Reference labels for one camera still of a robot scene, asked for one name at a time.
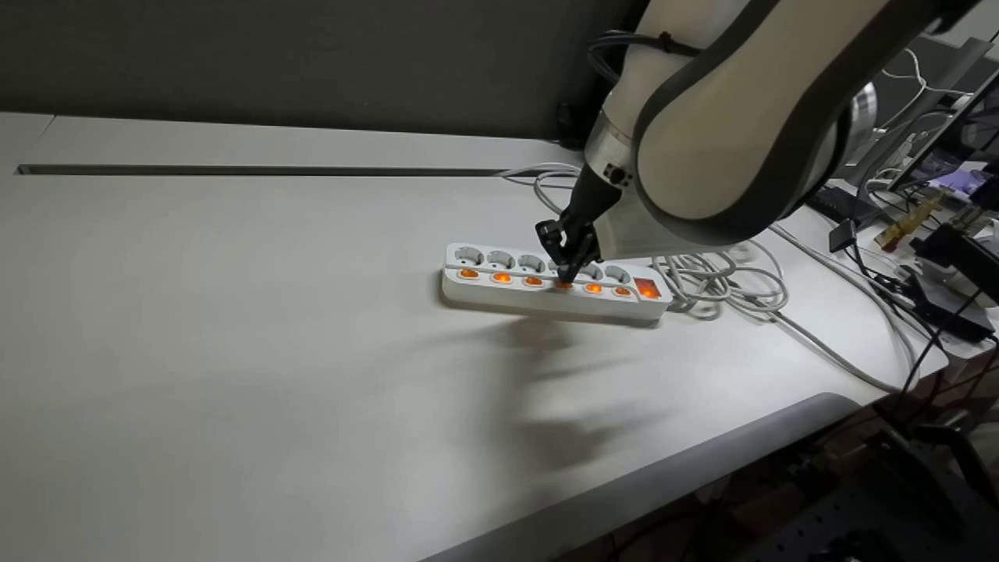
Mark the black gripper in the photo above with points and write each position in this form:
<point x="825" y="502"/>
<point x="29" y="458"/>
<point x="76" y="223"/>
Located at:
<point x="591" y="200"/>

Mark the white six-socket power strip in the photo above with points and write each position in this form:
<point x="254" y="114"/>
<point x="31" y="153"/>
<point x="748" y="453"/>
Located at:
<point x="500" y="291"/>

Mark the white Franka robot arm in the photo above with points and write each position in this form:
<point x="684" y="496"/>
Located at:
<point x="729" y="114"/>

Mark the black bag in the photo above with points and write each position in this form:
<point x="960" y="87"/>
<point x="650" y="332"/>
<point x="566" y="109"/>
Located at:
<point x="574" y="123"/>

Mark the black power adapter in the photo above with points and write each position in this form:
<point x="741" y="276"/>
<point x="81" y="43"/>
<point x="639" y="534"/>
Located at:
<point x="846" y="207"/>

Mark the yellow flat object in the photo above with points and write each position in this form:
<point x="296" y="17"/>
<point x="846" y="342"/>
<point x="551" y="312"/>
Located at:
<point x="907" y="223"/>

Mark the black electronic device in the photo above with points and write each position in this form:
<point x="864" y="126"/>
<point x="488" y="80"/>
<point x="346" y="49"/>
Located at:
<point x="962" y="253"/>

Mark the purple and white card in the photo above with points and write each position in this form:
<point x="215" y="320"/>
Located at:
<point x="960" y="182"/>

